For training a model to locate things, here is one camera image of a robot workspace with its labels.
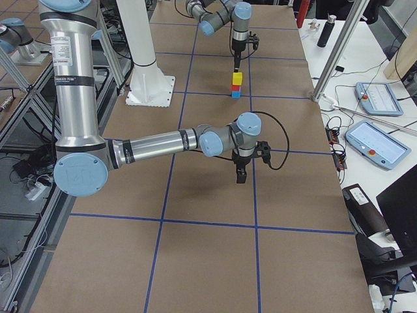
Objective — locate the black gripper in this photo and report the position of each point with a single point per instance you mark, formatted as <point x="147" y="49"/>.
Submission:
<point x="240" y="162"/>
<point x="237" y="53"/>

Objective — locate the yellow foam block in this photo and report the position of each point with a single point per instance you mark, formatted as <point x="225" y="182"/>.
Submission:
<point x="237" y="78"/>

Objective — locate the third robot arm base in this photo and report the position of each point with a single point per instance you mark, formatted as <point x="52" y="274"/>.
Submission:
<point x="18" y="43"/>

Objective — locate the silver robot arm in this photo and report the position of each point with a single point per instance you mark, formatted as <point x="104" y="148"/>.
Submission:
<point x="84" y="158"/>
<point x="236" y="15"/>

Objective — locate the red fire extinguisher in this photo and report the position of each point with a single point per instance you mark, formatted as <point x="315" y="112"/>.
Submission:
<point x="302" y="12"/>

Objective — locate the black water bottle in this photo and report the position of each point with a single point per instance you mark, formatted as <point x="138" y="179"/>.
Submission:
<point x="327" y="30"/>

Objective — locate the orange circuit board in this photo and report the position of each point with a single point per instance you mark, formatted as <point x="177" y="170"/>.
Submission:
<point x="338" y="151"/>

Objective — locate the black desktop device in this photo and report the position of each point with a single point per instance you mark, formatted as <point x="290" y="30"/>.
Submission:
<point x="363" y="212"/>

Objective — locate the near teach pendant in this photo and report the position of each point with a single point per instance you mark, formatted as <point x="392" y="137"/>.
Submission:
<point x="376" y="145"/>

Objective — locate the teach pendant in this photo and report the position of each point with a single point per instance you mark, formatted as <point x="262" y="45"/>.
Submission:
<point x="376" y="145"/>
<point x="378" y="99"/>

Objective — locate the far teach pendant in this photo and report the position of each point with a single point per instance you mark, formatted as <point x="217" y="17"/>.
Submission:
<point x="378" y="99"/>

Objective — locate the black monitor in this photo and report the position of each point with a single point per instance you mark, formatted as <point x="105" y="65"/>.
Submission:
<point x="398" y="206"/>

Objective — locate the wooden plank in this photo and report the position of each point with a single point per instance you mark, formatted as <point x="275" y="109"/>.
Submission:
<point x="403" y="59"/>

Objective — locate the white power strip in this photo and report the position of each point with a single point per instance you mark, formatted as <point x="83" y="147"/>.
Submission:
<point x="35" y="191"/>

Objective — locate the white camera post base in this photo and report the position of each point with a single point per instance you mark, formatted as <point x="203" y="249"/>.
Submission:
<point x="148" y="85"/>

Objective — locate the aluminium frame post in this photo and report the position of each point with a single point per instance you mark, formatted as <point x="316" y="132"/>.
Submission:
<point x="347" y="30"/>

